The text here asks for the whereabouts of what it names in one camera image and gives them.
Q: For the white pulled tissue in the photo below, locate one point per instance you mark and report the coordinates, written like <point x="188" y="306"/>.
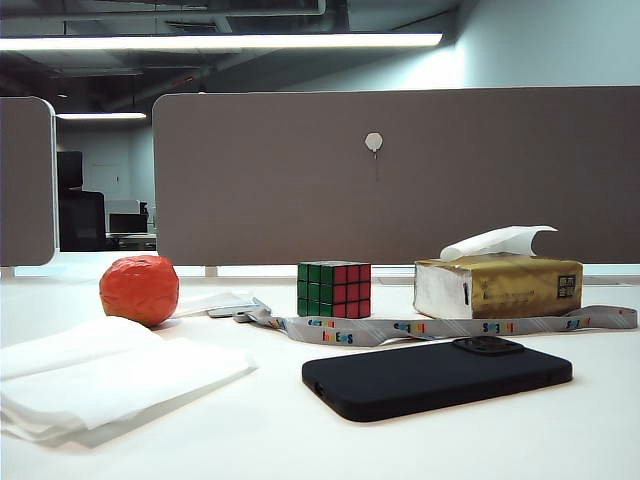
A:
<point x="214" y="300"/>

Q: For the grey ID card holder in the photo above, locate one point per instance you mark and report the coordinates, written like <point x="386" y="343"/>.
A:
<point x="246" y="314"/>

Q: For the white tissue in box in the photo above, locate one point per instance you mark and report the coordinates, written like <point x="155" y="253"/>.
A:
<point x="500" y="240"/>

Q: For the gold tissue box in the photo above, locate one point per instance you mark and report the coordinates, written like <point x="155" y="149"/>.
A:
<point x="520" y="292"/>

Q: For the white folded tissue stack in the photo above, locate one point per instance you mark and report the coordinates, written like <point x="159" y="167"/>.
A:
<point x="125" y="380"/>

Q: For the wide brown desk partition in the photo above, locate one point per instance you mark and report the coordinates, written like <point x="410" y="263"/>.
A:
<point x="300" y="200"/>

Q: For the Rubik's cube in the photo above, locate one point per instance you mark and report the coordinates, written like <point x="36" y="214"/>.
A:
<point x="332" y="290"/>

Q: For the black smartphone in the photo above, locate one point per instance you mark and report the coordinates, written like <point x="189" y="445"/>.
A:
<point x="430" y="380"/>

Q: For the orange-red wrapped ball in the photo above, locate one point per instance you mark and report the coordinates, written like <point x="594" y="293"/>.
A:
<point x="139" y="292"/>

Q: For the black background monitor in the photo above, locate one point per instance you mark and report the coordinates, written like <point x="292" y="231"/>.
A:
<point x="127" y="223"/>

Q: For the long ceiling light strip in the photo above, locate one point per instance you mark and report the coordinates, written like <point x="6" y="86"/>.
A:
<point x="200" y="42"/>

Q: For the black office chair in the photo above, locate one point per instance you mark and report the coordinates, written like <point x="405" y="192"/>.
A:
<point x="80" y="215"/>

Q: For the short ceiling light strip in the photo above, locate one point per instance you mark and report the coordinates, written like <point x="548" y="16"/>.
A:
<point x="100" y="115"/>

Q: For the narrow brown desk partition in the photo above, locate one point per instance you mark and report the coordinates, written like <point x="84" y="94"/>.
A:
<point x="25" y="180"/>

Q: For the white adhesive wall hook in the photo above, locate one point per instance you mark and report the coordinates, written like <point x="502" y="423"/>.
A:
<point x="374" y="141"/>

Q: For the white partition bracket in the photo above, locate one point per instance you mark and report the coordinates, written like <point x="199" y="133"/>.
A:
<point x="211" y="272"/>
<point x="8" y="272"/>

